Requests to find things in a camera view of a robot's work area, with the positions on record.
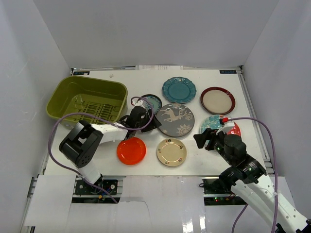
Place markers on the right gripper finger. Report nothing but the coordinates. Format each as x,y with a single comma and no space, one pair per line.
200,140
210,132

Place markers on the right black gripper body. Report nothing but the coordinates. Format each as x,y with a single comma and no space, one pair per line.
215,142

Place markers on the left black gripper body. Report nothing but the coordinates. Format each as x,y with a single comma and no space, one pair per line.
147,120

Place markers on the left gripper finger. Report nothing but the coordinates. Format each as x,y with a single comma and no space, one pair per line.
154,124
151,115

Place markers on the grey reindeer plate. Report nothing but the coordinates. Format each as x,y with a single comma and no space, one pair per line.
177,120

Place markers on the teal scalloped plate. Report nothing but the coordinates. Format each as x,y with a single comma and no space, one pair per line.
179,90

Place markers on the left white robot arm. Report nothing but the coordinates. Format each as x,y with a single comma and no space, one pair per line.
80,145

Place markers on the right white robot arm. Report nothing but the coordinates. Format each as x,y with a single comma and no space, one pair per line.
248,179

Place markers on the olive green plastic bin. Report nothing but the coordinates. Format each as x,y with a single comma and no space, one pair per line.
80,94

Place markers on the teal and red floral plate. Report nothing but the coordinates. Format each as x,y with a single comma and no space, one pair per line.
213,123

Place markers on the small blue patterned dish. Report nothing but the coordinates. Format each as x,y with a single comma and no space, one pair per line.
155,102

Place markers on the cream floral plate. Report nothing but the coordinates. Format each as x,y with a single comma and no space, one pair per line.
171,152

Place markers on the red rimmed cream plate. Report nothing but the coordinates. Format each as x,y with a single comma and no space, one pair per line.
217,100

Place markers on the orange plate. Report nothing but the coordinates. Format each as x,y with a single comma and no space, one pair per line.
132,151

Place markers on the right blue table label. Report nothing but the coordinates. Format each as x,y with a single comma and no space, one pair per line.
227,71

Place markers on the blue table label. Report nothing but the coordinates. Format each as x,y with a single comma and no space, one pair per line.
227,71
81,73

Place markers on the left blue table label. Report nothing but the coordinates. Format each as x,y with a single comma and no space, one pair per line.
81,73

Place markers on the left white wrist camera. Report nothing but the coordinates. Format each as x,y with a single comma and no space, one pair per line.
138,103

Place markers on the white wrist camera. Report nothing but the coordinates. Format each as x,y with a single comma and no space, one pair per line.
226,125
138,103

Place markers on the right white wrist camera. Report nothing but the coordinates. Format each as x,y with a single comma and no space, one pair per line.
226,125

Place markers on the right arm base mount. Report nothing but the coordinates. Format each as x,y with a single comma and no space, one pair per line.
216,195

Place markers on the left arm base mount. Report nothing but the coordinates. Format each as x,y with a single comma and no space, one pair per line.
87,194

